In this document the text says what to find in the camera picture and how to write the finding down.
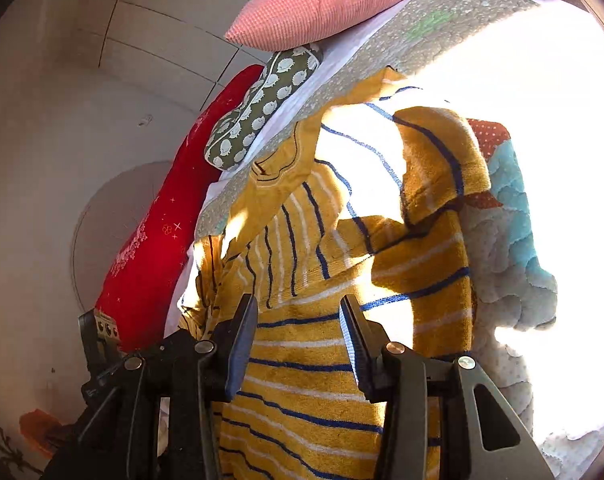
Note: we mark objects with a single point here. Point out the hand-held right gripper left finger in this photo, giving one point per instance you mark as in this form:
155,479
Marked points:
242,350

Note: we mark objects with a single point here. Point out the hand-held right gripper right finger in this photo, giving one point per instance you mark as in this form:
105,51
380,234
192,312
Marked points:
354,355

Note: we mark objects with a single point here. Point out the yellow striped sweater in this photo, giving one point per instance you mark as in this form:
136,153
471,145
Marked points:
307,360

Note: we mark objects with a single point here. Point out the red star-print pillow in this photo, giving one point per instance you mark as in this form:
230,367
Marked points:
151,240

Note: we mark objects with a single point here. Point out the patchwork heart-print quilt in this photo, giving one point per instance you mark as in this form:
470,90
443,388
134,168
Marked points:
507,260

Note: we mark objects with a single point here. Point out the green sheep-print pillow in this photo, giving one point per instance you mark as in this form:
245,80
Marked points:
262,100

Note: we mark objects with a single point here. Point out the white glossy wardrobe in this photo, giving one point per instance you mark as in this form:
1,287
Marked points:
156,35

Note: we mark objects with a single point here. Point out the pink ribbed pillow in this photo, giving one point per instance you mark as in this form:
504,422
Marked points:
322,0

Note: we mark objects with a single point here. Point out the orange wall decal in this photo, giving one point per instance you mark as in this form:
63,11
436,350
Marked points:
36,425

